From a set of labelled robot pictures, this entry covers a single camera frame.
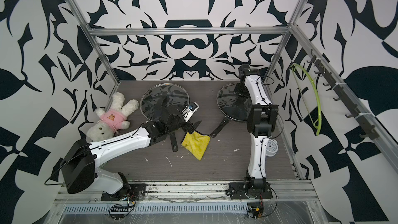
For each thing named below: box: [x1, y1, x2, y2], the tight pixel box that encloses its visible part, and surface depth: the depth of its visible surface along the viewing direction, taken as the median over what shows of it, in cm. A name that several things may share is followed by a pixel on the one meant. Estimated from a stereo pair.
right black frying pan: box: [210, 82, 253, 138], surface depth 100 cm
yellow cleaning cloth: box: [180, 131, 211, 161], surface depth 88 cm
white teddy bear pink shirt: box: [86, 92, 139, 143], surface depth 93 cm
